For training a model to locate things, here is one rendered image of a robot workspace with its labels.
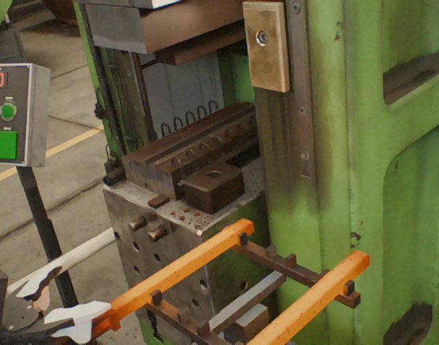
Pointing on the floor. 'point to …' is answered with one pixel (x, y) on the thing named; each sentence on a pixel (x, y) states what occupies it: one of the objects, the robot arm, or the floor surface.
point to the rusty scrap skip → (62, 11)
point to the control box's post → (35, 202)
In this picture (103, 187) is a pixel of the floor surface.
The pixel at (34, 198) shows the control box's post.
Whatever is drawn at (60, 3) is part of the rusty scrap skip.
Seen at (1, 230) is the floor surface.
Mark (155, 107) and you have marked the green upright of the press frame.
